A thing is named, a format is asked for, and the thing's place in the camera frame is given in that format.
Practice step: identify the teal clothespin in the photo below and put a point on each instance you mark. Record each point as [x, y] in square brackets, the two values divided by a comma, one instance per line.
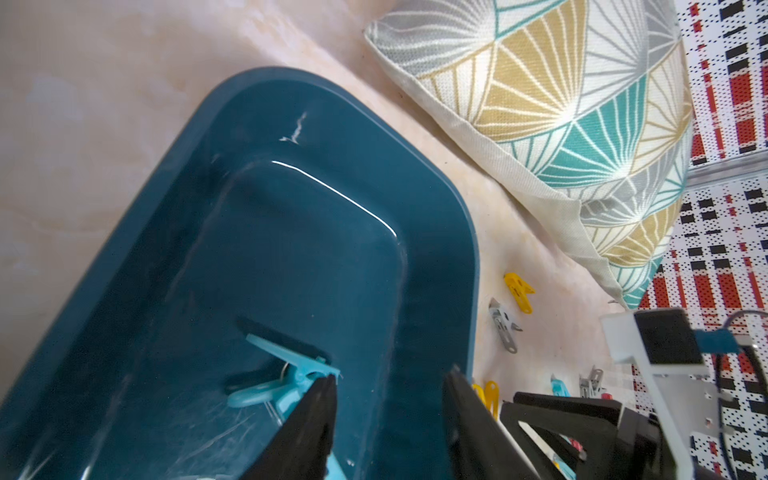
[282, 395]
[559, 387]

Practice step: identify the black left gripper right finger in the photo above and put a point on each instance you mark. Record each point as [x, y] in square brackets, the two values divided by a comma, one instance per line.
[477, 446]

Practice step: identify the dark teal storage box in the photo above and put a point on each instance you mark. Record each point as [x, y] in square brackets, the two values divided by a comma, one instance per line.
[286, 209]

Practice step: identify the yellow clothespin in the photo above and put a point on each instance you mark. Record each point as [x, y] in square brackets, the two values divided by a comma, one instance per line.
[520, 291]
[489, 395]

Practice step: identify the patterned teal gold pillow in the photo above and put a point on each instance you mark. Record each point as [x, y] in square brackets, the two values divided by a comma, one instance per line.
[580, 109]

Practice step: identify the grey clothespin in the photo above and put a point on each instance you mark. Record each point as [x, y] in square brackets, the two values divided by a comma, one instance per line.
[505, 325]
[591, 385]

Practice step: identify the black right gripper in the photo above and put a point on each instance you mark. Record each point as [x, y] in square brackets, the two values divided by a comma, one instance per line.
[596, 438]

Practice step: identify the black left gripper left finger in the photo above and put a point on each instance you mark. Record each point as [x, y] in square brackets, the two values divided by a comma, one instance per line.
[302, 446]

